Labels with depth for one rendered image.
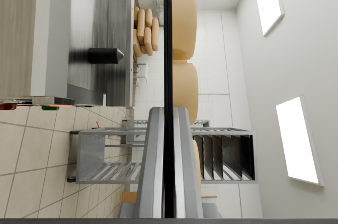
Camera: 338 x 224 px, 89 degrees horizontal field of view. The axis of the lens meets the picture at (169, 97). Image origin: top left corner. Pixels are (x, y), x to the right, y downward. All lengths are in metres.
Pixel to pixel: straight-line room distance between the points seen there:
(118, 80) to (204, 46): 4.81
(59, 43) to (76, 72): 0.15
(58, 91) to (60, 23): 0.06
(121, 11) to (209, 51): 4.71
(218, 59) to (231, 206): 3.57
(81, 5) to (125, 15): 0.15
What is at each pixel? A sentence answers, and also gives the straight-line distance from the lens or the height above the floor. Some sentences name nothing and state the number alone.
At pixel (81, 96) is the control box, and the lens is 0.35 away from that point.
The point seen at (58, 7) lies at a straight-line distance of 0.20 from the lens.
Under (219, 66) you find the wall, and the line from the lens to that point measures 4.98.
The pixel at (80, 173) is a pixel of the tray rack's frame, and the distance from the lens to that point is 1.97.
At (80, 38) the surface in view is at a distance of 0.36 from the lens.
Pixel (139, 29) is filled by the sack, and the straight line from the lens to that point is 4.19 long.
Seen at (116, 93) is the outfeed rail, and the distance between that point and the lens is 0.45.
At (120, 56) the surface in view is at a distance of 0.36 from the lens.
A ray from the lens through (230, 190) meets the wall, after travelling 4.60.
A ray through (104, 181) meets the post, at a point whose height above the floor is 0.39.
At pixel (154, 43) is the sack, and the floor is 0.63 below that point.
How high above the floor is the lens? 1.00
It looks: level
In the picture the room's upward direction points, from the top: 90 degrees clockwise
